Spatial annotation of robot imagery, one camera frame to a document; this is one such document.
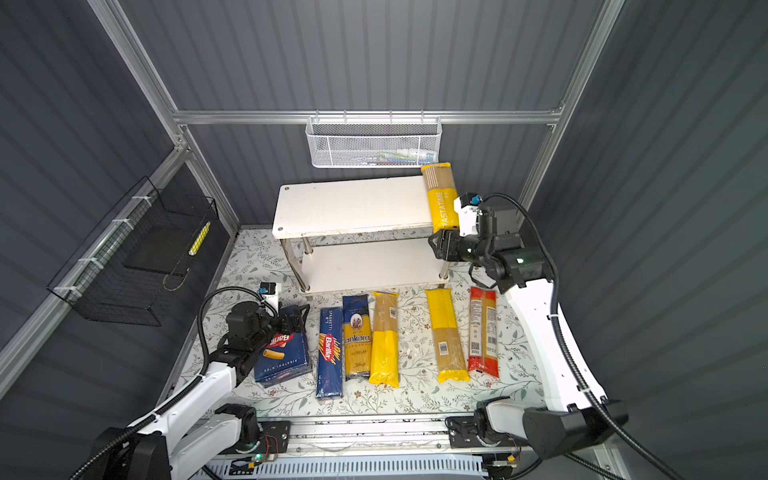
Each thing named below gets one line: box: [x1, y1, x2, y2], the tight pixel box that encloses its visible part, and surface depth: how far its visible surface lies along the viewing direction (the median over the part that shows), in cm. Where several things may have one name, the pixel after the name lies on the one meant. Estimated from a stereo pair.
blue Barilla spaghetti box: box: [316, 307, 343, 398], surface depth 86 cm
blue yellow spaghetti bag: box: [342, 294, 372, 381], surface depth 90 cm
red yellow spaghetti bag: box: [468, 287, 499, 378], surface depth 91 cm
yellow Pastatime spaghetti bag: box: [421, 162, 460, 234], surface depth 80 cm
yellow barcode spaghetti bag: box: [424, 288, 470, 383], surface depth 90 cm
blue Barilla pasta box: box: [254, 332, 312, 388], surface depth 81 cm
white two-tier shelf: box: [271, 176, 450, 294], surface depth 83 cm
